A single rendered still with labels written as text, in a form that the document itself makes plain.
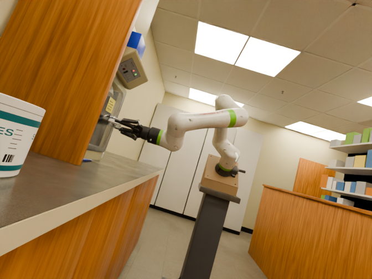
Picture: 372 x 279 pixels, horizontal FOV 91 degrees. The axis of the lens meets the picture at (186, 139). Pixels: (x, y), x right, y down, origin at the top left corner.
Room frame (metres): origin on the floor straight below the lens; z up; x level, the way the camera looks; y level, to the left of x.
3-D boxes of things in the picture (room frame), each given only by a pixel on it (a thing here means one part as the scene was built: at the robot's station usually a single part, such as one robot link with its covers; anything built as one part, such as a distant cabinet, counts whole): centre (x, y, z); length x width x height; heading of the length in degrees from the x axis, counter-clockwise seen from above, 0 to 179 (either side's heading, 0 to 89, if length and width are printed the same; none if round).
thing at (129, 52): (0.96, 0.40, 1.46); 0.32 x 0.12 x 0.10; 179
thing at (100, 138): (0.96, 0.45, 1.19); 0.30 x 0.01 x 0.40; 179
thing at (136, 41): (0.86, 0.40, 1.56); 0.10 x 0.10 x 0.09; 89
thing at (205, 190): (1.58, -0.39, 0.92); 0.32 x 0.32 x 0.04; 86
